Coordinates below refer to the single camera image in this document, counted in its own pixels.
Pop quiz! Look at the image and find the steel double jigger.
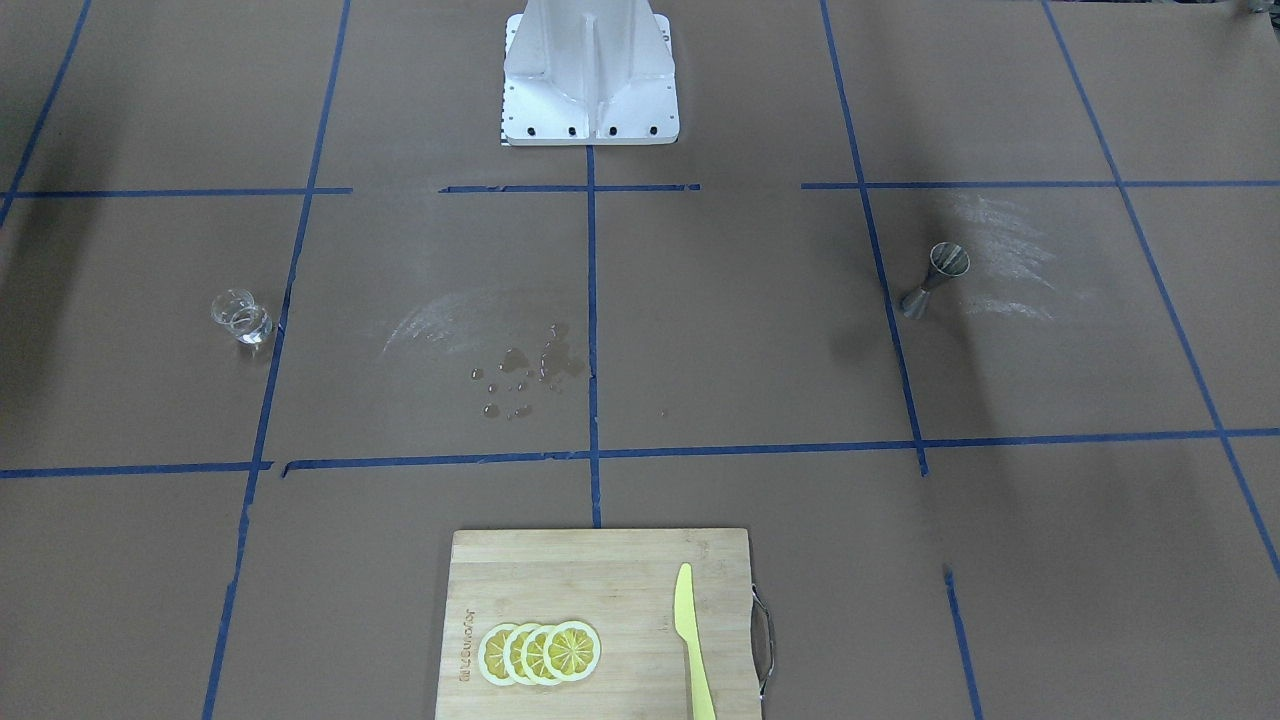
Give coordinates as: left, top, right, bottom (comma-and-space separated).
899, 242, 972, 319

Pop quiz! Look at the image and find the clear glass cup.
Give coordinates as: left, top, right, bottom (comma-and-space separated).
210, 288, 276, 346

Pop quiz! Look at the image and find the bamboo cutting board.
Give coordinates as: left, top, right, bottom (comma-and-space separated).
435, 528, 763, 719

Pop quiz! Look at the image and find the yellow plastic knife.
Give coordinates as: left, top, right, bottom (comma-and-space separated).
673, 562, 717, 719

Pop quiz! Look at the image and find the lemon slice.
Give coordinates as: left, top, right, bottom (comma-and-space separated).
500, 623, 541, 685
543, 620, 602, 682
479, 623, 518, 687
520, 625, 561, 685

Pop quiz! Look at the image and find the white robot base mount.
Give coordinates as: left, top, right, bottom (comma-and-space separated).
500, 1, 681, 147

